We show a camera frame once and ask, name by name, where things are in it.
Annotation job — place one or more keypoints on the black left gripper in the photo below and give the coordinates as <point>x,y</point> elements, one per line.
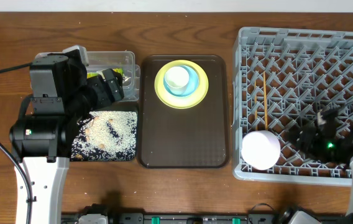
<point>97,86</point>

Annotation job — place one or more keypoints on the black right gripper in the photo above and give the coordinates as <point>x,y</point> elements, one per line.
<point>314,132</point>

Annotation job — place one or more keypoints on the green yellow snack wrapper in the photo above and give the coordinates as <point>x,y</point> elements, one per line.
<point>100,72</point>

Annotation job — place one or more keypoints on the wooden chopstick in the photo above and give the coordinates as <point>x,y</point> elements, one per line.
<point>255,102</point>
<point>265,101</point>

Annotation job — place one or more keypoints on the white rice bowl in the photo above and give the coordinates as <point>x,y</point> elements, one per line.
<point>260,149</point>

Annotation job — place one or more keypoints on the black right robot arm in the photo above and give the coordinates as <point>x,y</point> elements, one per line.
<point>348,218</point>

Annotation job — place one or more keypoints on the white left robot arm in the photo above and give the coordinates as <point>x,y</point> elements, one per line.
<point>47,124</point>

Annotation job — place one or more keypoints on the black waste tray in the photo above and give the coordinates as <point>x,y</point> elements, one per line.
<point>102,155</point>

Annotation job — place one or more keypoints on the grey dishwasher rack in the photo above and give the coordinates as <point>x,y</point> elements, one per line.
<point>306,71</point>

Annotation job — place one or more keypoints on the clear plastic bin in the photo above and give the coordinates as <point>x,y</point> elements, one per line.
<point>125,60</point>

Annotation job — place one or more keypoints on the pile of rice grains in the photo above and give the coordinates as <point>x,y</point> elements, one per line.
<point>111,133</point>

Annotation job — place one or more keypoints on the white cup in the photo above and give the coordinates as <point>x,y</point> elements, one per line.
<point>176,80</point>

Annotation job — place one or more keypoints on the yellow plate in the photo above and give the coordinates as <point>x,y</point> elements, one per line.
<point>181,102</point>

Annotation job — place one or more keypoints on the light blue bowl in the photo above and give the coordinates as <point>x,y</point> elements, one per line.
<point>193,82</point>

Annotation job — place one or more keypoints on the dark brown tray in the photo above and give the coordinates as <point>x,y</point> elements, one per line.
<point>196,137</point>

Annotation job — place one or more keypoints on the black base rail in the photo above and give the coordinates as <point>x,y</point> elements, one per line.
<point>260,213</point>

